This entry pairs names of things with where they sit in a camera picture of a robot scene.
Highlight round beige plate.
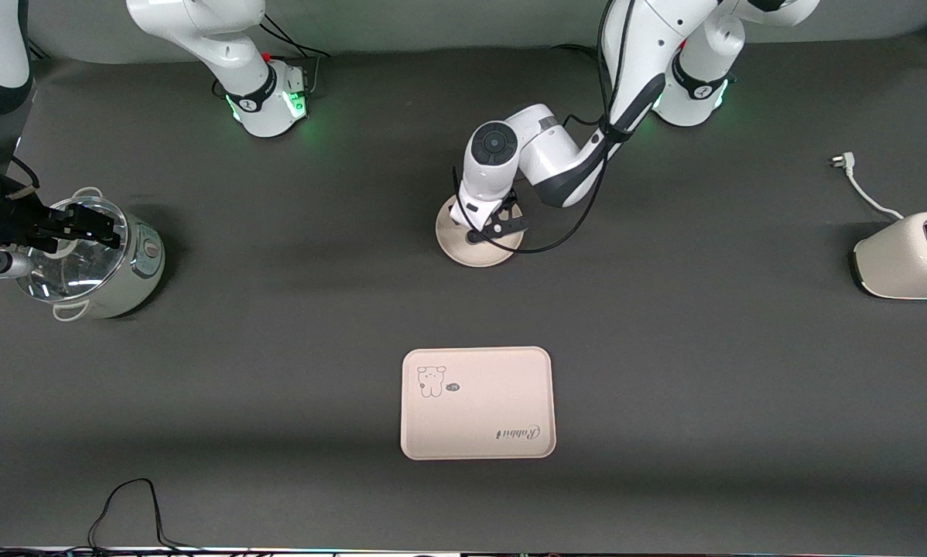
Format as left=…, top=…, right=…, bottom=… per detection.
left=435, top=193, right=525, bottom=268

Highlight beige rectangular tray with print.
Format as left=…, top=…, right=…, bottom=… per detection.
left=400, top=347, right=557, bottom=461

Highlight glass pot lid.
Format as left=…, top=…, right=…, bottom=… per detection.
left=13, top=196, right=130, bottom=302

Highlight pale green electric cooking pot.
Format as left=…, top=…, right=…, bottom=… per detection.
left=13, top=186, right=166, bottom=322

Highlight white toaster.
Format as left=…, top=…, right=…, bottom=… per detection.
left=853, top=210, right=927, bottom=301

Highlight black right arm base cables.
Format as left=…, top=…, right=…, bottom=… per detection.
left=258, top=14, right=333, bottom=61

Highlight thin black cable loop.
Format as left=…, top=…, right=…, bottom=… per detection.
left=0, top=478, right=209, bottom=557

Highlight white power cord with plug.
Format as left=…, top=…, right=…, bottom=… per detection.
left=831, top=152, right=905, bottom=222

